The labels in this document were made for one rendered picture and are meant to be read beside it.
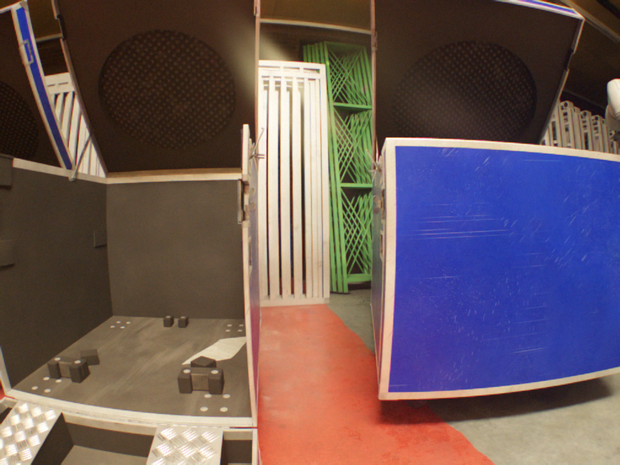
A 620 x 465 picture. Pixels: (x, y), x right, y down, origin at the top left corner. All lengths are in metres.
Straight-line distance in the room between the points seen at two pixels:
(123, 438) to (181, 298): 1.01
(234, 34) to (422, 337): 1.31
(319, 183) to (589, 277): 2.17
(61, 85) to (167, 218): 2.04
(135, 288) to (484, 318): 1.69
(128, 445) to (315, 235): 2.19
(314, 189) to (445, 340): 2.01
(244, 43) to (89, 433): 1.52
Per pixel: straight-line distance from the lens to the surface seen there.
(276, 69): 3.07
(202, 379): 1.13
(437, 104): 1.91
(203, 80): 1.62
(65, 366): 1.33
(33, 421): 1.17
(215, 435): 0.96
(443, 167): 1.00
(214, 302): 1.86
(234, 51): 1.50
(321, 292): 2.82
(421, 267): 0.99
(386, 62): 1.69
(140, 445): 1.10
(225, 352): 1.44
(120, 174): 1.99
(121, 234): 1.96
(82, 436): 1.19
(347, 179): 3.99
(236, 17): 1.45
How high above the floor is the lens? 0.74
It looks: 3 degrees down
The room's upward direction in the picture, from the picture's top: straight up
